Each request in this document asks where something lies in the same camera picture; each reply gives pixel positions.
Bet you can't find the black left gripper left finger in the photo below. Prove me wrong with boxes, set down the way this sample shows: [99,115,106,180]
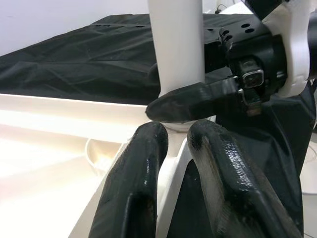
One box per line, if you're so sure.
[90,121,169,238]

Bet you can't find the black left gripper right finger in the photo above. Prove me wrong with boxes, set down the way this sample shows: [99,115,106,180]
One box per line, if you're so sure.
[187,120,304,238]

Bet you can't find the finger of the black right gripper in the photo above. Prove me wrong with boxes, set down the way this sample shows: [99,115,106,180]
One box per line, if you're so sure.
[148,63,160,84]
[145,75,240,124]

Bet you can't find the white plastic table leg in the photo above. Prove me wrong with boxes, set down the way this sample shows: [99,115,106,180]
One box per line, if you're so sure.
[148,0,206,133]

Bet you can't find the white plastic table top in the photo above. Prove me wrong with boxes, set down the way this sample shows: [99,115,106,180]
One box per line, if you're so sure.
[0,93,216,238]

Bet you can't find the black cloth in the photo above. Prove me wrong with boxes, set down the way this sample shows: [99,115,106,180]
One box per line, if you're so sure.
[0,13,317,238]

